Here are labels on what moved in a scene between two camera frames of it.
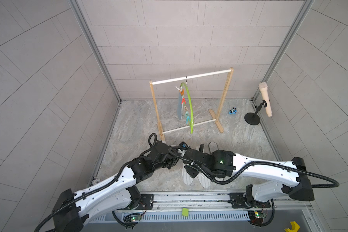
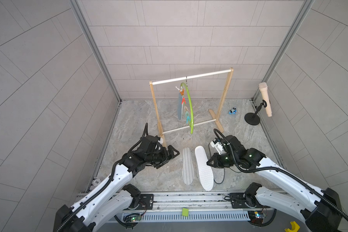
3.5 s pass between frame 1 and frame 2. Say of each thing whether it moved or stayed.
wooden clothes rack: stayed
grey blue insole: stayed
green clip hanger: stayed
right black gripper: moved
